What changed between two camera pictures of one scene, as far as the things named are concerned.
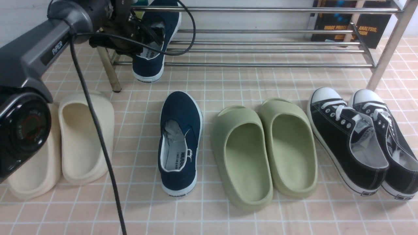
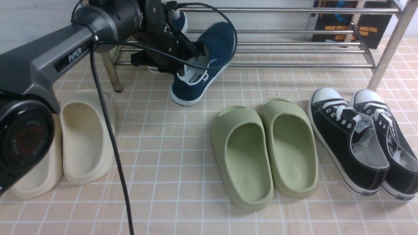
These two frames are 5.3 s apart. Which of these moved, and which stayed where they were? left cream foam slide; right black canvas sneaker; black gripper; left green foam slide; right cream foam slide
Moved: black gripper
Stayed: left green foam slide; right black canvas sneaker; left cream foam slide; right cream foam slide
